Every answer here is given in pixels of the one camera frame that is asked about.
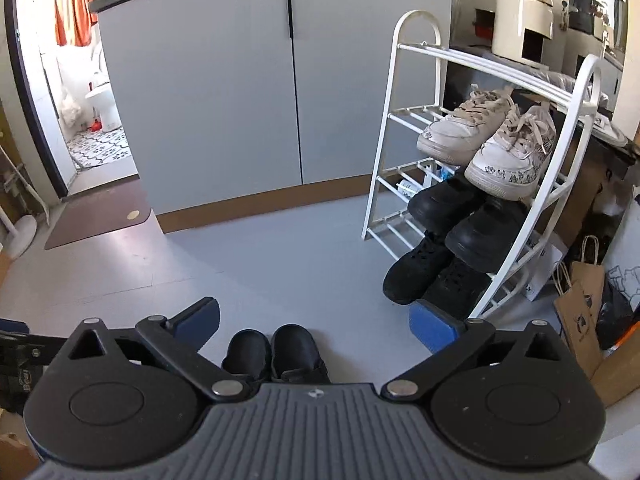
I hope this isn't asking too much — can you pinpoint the white countertop appliance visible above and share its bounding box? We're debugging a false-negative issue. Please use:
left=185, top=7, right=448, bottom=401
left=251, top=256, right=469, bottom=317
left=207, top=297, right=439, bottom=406
left=492, top=0, right=557, bottom=65

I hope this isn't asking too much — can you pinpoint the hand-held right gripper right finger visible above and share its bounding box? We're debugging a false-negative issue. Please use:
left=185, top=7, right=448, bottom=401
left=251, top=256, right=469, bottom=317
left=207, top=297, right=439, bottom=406
left=383, top=299, right=570, bottom=402

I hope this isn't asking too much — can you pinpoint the white shoe rack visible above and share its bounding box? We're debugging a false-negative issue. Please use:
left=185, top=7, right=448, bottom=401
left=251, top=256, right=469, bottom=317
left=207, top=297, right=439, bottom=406
left=361, top=10, right=604, bottom=322

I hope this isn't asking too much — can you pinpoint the white lace-up sneaker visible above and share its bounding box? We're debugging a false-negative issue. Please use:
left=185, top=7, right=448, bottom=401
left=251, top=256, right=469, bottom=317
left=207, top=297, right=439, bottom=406
left=464, top=101, right=558, bottom=202
left=416, top=84, right=517, bottom=167

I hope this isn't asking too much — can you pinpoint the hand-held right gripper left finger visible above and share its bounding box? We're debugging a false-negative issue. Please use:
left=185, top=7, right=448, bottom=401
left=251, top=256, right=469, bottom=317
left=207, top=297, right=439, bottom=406
left=67, top=296, right=251, bottom=403

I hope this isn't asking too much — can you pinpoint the brown paper bag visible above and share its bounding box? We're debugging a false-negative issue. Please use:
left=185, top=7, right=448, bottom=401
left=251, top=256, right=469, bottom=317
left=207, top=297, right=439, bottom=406
left=570, top=234, right=607, bottom=311
left=552, top=260, right=606, bottom=381

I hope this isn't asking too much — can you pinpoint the black plastic bag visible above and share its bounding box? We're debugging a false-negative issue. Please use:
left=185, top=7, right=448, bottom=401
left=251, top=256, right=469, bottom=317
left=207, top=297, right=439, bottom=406
left=595, top=265, right=638, bottom=352

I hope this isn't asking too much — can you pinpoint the white toilet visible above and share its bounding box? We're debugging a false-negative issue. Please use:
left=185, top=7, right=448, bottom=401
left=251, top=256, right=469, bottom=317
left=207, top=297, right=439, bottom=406
left=84, top=45, right=123, bottom=132

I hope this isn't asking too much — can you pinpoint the brown cardboard box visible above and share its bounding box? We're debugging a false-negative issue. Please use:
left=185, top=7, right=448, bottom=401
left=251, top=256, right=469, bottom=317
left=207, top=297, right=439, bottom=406
left=550, top=140, right=621, bottom=256

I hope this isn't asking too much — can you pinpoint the large cardboard box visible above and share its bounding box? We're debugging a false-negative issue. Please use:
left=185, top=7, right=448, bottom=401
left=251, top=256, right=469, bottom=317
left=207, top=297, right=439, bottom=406
left=589, top=337, right=640, bottom=409

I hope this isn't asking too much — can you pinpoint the white standing fan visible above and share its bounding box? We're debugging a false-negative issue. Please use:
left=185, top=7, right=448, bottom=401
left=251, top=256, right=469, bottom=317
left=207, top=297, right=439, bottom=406
left=0, top=145, right=40, bottom=262

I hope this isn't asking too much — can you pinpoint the low cardboard box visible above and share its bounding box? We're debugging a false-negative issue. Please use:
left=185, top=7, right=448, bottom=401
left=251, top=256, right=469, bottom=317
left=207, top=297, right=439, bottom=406
left=0, top=407, right=42, bottom=480

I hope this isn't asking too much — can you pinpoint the black mesh sneaker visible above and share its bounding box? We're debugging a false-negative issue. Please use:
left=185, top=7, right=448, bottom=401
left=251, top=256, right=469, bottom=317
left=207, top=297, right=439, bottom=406
left=421, top=256, right=496, bottom=321
left=382, top=231, right=456, bottom=307

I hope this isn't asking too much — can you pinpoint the brown floor mat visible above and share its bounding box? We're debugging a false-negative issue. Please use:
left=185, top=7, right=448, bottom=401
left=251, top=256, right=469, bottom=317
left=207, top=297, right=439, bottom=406
left=43, top=180, right=153, bottom=251

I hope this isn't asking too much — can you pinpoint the orange towel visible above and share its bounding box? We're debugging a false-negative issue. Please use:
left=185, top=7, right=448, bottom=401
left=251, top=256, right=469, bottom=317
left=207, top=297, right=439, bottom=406
left=53, top=0, right=99, bottom=48

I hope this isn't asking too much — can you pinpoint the dark grey buckle clog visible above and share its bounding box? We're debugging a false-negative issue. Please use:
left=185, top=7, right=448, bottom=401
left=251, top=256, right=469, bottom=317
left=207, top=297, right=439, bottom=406
left=406, top=171, right=488, bottom=237
left=444, top=199, right=532, bottom=274

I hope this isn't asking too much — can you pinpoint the black chunky strap sandal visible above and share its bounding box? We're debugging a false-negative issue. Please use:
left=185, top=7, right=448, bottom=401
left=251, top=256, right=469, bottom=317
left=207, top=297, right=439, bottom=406
left=270, top=323, right=331, bottom=386
left=221, top=329, right=272, bottom=387

